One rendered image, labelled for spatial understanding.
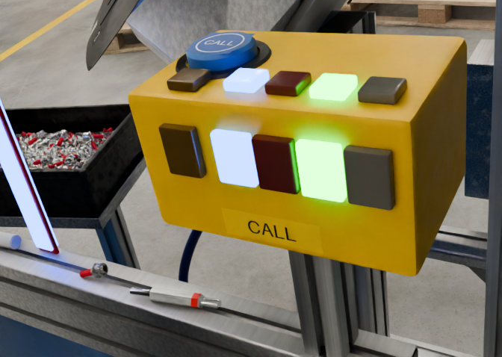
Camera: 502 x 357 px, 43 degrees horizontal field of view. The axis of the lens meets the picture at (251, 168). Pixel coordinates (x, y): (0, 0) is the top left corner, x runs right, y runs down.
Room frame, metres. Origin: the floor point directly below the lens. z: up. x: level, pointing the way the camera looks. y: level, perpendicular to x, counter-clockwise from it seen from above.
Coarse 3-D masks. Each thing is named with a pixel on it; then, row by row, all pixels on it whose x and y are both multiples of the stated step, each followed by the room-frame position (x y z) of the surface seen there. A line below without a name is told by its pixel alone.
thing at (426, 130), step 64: (256, 64) 0.32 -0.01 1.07; (320, 64) 0.31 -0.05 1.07; (384, 64) 0.29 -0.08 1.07; (448, 64) 0.28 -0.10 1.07; (256, 128) 0.28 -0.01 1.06; (320, 128) 0.26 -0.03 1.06; (384, 128) 0.24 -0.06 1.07; (448, 128) 0.28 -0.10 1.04; (192, 192) 0.30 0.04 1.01; (256, 192) 0.28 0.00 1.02; (448, 192) 0.28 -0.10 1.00; (320, 256) 0.26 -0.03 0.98; (384, 256) 0.24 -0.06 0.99
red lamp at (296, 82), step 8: (280, 72) 0.29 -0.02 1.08; (288, 72) 0.29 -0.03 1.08; (296, 72) 0.29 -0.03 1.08; (304, 72) 0.29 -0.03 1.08; (272, 80) 0.29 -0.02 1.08; (280, 80) 0.29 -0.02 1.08; (288, 80) 0.28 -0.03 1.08; (296, 80) 0.28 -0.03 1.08; (304, 80) 0.28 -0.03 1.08; (264, 88) 0.28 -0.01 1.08; (272, 88) 0.28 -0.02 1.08; (280, 88) 0.28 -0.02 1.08; (288, 88) 0.28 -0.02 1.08; (296, 88) 0.28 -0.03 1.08; (304, 88) 0.28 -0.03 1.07
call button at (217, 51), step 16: (224, 32) 0.36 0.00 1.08; (240, 32) 0.36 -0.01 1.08; (192, 48) 0.34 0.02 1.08; (208, 48) 0.34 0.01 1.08; (224, 48) 0.33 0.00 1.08; (240, 48) 0.33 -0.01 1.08; (256, 48) 0.34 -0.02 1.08; (192, 64) 0.33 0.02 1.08; (208, 64) 0.33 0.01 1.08; (224, 64) 0.32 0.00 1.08; (240, 64) 0.33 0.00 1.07
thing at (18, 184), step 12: (0, 120) 0.49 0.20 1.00; (0, 132) 0.49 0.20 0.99; (0, 144) 0.49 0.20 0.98; (0, 156) 0.50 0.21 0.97; (12, 156) 0.49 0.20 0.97; (12, 168) 0.49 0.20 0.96; (12, 180) 0.49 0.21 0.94; (24, 180) 0.49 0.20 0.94; (24, 192) 0.49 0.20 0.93; (24, 204) 0.49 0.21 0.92; (24, 216) 0.50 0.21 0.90; (36, 216) 0.49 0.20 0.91; (36, 228) 0.49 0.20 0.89; (36, 240) 0.50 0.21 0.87; (48, 240) 0.49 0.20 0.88
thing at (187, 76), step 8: (184, 72) 0.32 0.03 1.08; (192, 72) 0.32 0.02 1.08; (200, 72) 0.31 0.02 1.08; (208, 72) 0.32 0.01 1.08; (168, 80) 0.31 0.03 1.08; (176, 80) 0.31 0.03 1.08; (184, 80) 0.31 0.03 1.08; (192, 80) 0.31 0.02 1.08; (200, 80) 0.31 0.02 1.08; (208, 80) 0.32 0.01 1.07; (168, 88) 0.31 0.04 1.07; (176, 88) 0.31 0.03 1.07; (184, 88) 0.31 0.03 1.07; (192, 88) 0.30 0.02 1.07
